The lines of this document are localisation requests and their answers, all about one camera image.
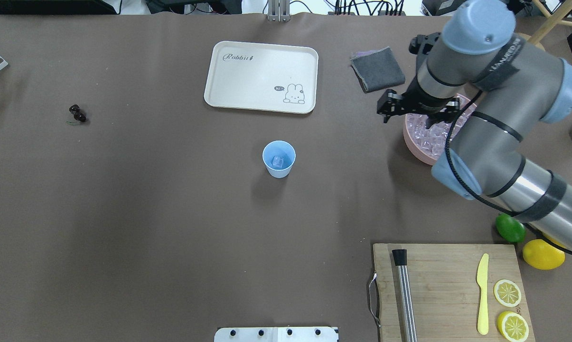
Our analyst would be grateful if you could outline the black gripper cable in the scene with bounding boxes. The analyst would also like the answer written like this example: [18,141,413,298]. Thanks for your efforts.
[445,90,572,257]

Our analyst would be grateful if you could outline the grey folded cloth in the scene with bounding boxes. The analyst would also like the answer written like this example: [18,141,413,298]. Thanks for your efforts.
[350,46,405,93]

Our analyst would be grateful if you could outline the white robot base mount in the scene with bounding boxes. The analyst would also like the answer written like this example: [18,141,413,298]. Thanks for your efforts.
[214,326,340,342]

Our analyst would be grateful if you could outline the yellow lemon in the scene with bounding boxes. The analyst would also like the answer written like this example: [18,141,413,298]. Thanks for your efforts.
[522,239,566,270]
[540,231,567,249]

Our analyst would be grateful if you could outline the steel rod with black tip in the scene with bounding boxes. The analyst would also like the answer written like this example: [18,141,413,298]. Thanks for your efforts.
[392,249,418,342]

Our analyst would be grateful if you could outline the wooden cutting board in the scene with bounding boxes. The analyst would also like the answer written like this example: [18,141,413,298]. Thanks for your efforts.
[372,243,525,342]

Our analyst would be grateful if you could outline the light blue plastic cup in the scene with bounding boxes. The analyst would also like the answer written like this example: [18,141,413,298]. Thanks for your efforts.
[262,141,296,178]

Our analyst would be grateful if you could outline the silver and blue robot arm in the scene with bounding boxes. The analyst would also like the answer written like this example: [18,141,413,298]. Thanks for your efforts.
[402,0,572,251]

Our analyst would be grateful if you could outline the cream rabbit tray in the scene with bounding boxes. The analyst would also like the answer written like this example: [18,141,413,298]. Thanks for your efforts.
[204,41,319,114]

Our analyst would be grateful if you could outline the wooden cup tree stand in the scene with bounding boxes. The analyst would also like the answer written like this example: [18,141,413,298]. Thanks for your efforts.
[516,0,572,51]

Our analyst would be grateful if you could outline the aluminium frame post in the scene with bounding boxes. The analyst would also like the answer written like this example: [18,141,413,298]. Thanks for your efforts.
[267,0,291,22]

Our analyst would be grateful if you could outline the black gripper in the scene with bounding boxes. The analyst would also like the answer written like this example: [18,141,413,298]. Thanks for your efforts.
[402,76,457,130]

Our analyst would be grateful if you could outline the lemon slice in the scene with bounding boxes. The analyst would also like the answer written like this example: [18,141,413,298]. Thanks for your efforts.
[493,279,522,308]
[497,310,530,342]

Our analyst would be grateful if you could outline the clear ice cube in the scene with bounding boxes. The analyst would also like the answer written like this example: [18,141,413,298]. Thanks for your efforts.
[270,155,286,170]

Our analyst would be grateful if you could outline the yellow plastic knife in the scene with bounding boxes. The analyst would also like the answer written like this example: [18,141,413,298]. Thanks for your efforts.
[476,253,489,335]

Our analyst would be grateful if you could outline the pink bowl of ice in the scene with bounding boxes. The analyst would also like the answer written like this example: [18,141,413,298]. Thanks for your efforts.
[403,114,451,165]

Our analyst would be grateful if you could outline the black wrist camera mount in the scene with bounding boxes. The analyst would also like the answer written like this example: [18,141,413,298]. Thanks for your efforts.
[376,89,409,124]

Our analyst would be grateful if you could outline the green lime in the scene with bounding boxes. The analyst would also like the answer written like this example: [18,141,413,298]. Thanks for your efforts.
[495,213,526,243]

